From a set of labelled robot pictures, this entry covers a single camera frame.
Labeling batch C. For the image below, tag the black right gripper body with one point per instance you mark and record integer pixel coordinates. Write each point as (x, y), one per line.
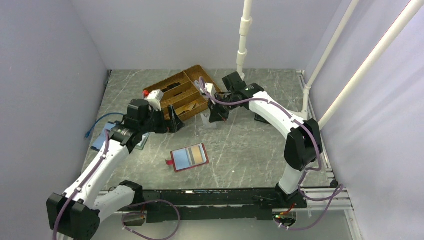
(228, 99)

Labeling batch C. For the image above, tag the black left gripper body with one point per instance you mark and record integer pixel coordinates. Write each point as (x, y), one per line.
(156, 122)

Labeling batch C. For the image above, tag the white VIP card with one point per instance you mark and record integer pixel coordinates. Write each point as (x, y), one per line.
(205, 119)

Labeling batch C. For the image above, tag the red leather card holder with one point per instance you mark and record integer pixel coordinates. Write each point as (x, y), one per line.
(179, 161)

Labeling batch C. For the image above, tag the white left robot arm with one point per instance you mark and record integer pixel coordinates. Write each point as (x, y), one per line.
(78, 211)

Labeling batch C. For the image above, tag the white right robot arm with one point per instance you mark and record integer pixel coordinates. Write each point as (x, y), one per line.
(303, 144)

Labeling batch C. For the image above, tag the tan card in tray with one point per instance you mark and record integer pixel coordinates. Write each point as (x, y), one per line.
(186, 108)

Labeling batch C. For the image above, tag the light blue card holder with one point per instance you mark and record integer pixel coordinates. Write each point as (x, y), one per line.
(142, 143)

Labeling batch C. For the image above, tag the black leather card holder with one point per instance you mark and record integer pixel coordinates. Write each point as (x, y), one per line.
(260, 119)

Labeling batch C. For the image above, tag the open blue card holder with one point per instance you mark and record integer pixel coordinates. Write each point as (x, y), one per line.
(100, 140)

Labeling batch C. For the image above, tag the woven brown organizer tray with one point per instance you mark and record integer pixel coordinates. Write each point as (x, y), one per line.
(185, 93)

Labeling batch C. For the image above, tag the black item in tray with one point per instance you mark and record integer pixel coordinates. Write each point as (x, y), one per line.
(170, 87)

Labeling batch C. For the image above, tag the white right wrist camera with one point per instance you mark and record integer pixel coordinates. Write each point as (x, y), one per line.
(209, 88)

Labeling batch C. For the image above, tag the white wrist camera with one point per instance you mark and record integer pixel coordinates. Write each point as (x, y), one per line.
(154, 98)
(209, 88)

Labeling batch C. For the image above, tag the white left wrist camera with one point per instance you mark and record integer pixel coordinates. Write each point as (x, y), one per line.
(154, 98)

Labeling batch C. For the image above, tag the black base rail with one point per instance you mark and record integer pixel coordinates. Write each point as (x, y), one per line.
(214, 204)

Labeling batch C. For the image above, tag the white PVC pipe frame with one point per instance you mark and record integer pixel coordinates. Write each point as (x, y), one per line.
(393, 31)

